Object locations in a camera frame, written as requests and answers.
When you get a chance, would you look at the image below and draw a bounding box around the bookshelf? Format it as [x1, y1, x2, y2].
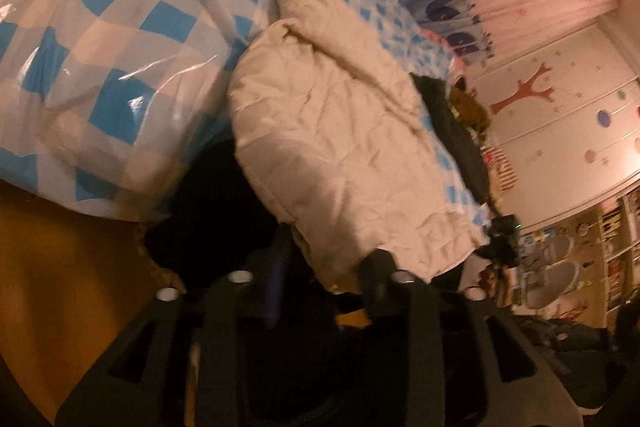
[595, 194, 640, 324]

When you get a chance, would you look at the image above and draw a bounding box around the red white striped cloth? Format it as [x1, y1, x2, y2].
[482, 147, 519, 194]

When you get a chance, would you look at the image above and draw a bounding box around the person's right hand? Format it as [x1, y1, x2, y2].
[477, 267, 514, 308]

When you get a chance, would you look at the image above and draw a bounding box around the white round chair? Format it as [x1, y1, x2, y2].
[541, 236, 574, 271]
[524, 259, 581, 309]

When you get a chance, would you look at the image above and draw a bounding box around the black garment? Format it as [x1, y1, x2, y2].
[410, 74, 492, 204]

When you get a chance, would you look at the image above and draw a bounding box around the red tree wall sticker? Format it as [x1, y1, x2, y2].
[490, 63, 556, 116]

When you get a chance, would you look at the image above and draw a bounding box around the white quilted jacket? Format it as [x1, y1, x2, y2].
[227, 0, 491, 295]

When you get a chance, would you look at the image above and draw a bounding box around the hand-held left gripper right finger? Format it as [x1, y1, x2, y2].
[359, 251, 584, 427]

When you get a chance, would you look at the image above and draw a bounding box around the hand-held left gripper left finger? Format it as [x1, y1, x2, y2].
[55, 227, 299, 427]

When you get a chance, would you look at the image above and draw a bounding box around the dark cloth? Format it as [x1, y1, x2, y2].
[145, 132, 311, 293]

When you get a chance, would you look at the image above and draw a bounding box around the olive green garment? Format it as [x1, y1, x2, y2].
[447, 84, 493, 132]

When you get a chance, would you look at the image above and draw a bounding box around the blue checkered plastic bed cover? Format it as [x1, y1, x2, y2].
[0, 0, 493, 248]

